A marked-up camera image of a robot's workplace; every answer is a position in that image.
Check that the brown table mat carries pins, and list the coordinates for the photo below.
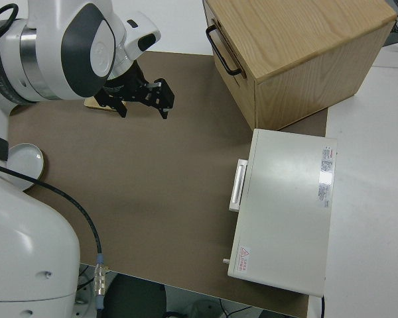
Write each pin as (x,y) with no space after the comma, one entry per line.
(152,172)

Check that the wooden mug tree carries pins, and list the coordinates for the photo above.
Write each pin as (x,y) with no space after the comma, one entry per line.
(92,102)

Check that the light wooden cabinet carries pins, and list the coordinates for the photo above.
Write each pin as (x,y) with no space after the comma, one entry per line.
(302,43)

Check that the silver oven label sticker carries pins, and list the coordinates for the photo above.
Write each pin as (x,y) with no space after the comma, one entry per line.
(325,175)

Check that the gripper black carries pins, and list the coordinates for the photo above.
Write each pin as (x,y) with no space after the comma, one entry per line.
(126,84)

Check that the white toaster oven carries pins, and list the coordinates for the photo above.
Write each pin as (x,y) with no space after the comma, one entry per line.
(285,205)

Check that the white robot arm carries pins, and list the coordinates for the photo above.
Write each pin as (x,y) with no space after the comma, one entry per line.
(46,49)

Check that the gray plate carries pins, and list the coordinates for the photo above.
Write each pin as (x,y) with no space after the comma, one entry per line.
(25,160)

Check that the red triangle warning sticker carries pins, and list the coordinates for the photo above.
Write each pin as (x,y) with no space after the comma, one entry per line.
(244,258)

